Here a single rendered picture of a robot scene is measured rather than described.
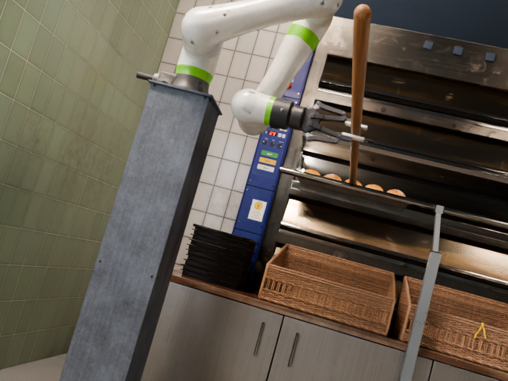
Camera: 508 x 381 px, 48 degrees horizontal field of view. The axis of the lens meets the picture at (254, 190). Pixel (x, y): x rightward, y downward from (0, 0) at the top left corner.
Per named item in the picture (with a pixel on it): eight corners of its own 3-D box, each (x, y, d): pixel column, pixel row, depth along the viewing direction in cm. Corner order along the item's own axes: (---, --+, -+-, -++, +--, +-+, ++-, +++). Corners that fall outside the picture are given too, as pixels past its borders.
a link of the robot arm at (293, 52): (283, 30, 192) (311, 43, 190) (285, 45, 204) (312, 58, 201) (228, 119, 188) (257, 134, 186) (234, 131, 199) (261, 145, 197)
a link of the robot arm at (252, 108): (223, 111, 175) (233, 79, 177) (230, 125, 187) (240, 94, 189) (267, 122, 173) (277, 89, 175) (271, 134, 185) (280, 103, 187)
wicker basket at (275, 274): (271, 295, 285) (285, 243, 288) (382, 328, 274) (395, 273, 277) (255, 298, 238) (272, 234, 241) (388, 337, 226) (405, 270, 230)
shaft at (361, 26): (369, 20, 96) (373, 3, 96) (351, 16, 96) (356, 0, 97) (354, 186, 263) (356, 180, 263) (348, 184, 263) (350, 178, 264)
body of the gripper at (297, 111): (295, 106, 182) (323, 113, 180) (288, 131, 181) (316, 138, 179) (293, 100, 175) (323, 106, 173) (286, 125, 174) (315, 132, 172)
